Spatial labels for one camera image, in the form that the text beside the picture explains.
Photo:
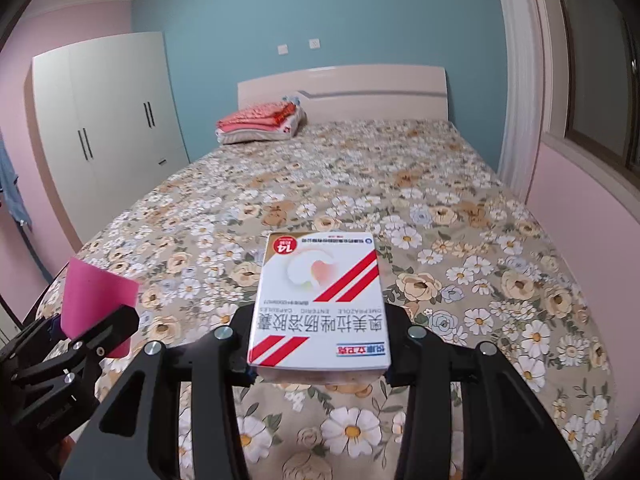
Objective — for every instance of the white medicine box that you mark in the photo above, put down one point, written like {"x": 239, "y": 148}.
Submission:
{"x": 319, "y": 316}

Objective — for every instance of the folded red blanket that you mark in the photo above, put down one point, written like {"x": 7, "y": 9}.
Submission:
{"x": 269, "y": 115}

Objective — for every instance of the dark window frame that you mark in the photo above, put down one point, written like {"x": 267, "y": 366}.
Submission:
{"x": 603, "y": 108}

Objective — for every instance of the white curtain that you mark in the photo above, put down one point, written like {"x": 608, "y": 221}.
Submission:
{"x": 525, "y": 24}

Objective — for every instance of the white wardrobe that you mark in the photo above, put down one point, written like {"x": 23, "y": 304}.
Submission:
{"x": 106, "y": 130}

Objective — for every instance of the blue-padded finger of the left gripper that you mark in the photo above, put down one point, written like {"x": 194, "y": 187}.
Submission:
{"x": 92, "y": 347}
{"x": 35, "y": 341}

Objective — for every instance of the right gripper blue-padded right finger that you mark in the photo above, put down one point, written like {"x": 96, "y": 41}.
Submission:
{"x": 507, "y": 433}

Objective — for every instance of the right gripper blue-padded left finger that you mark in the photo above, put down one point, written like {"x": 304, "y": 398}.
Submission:
{"x": 133, "y": 434}

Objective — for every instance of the black coat rack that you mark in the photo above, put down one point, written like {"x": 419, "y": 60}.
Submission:
{"x": 23, "y": 228}

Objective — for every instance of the blue hanging towel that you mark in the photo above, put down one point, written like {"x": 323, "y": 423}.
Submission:
{"x": 9, "y": 189}

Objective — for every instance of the cream bed headboard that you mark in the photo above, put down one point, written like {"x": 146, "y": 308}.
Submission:
{"x": 356, "y": 92}

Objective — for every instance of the pink plastic cup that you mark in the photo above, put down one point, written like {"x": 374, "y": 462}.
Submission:
{"x": 91, "y": 294}

